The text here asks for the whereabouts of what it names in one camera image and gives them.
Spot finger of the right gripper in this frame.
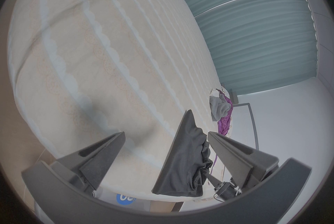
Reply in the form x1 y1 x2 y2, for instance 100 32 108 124
205 172 223 187

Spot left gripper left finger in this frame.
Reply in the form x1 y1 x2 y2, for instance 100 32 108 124
52 132 126 191

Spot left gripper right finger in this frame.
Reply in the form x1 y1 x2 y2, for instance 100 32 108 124
207 131 280 189

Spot black T-shirt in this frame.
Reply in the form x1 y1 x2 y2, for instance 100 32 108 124
151 109 213 197

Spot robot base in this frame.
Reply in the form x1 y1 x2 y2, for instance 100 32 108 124
91 188 152 212

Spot bed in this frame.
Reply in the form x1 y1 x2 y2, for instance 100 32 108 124
6 0 260 205

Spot purple satin garment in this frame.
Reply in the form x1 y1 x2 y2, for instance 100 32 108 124
216 89 233 174

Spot grey garment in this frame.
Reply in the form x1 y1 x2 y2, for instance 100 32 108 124
209 95 232 122

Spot white printed pillow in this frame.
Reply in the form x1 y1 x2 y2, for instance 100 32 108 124
211 87 234 99

